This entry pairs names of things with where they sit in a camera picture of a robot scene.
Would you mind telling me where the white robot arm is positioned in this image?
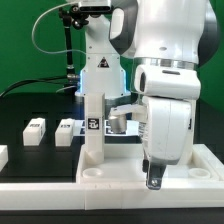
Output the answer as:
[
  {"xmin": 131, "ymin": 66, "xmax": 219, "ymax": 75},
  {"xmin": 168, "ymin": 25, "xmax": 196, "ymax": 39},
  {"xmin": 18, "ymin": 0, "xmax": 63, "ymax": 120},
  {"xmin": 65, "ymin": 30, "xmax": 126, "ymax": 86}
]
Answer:
[{"xmin": 108, "ymin": 0, "xmax": 218, "ymax": 190}]

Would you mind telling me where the grey cable loop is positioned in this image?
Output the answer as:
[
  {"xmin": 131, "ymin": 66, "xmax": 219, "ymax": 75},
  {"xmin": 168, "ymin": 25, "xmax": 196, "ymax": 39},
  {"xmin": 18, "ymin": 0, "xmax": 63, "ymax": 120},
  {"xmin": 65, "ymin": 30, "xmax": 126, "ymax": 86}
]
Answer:
[{"xmin": 31, "ymin": 2, "xmax": 88, "ymax": 56}]

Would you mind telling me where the white left fence bar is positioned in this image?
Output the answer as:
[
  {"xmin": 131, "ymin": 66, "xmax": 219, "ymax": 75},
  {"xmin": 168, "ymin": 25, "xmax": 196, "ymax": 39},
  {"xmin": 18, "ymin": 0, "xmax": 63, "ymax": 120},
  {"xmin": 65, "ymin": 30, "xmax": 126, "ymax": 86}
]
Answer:
[{"xmin": 0, "ymin": 145, "xmax": 8, "ymax": 172}]

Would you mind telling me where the white front fence bar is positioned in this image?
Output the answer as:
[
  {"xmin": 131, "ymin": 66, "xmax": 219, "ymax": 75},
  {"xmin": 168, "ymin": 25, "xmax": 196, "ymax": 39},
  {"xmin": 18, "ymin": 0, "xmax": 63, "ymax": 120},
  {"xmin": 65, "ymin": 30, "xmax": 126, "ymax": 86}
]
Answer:
[{"xmin": 0, "ymin": 182, "xmax": 224, "ymax": 211}]

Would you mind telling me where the fiducial marker sheet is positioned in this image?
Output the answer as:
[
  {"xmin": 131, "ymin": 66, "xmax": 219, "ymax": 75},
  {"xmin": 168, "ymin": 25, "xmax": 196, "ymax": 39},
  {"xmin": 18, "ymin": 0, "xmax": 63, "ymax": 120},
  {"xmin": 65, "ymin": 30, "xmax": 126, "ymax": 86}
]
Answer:
[{"xmin": 72, "ymin": 119, "xmax": 144, "ymax": 138}]

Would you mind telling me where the black cable bundle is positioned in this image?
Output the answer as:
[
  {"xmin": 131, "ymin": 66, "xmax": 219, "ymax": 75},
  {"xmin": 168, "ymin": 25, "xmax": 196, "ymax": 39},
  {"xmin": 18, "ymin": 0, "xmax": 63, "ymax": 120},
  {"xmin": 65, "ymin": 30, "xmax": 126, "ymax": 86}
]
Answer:
[{"xmin": 0, "ymin": 75, "xmax": 79, "ymax": 99}]

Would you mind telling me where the white desk top tray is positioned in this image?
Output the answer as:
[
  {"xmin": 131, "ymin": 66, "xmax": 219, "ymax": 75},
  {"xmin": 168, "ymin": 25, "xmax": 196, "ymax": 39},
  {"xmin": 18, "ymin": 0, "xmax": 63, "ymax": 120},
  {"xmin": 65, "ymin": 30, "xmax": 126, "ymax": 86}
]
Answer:
[{"xmin": 76, "ymin": 144, "xmax": 224, "ymax": 183}]

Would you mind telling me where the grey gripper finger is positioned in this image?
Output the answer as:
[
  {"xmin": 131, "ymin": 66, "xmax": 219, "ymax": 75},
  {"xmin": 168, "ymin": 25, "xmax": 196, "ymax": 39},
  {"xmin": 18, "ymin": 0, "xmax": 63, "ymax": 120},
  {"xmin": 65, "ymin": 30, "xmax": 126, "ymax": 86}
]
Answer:
[{"xmin": 146, "ymin": 164, "xmax": 166, "ymax": 190}]

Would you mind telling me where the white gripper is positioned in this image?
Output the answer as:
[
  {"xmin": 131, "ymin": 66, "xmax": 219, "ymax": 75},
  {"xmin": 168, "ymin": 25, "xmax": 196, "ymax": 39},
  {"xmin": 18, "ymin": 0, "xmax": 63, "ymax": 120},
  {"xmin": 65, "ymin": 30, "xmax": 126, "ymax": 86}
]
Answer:
[{"xmin": 134, "ymin": 64, "xmax": 201, "ymax": 165}]

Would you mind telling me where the white fence bar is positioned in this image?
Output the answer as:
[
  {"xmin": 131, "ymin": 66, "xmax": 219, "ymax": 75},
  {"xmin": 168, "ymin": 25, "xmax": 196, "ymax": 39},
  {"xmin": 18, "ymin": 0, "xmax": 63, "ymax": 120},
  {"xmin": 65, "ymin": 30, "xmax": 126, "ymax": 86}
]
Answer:
[
  {"xmin": 0, "ymin": 145, "xmax": 8, "ymax": 172},
  {"xmin": 0, "ymin": 182, "xmax": 224, "ymax": 211}
]

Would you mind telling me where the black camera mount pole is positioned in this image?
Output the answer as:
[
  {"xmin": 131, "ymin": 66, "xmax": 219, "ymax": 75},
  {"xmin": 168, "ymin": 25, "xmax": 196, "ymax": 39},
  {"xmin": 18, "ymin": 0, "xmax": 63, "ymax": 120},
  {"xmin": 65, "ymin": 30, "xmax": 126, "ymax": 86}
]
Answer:
[{"xmin": 58, "ymin": 7, "xmax": 88, "ymax": 79}]

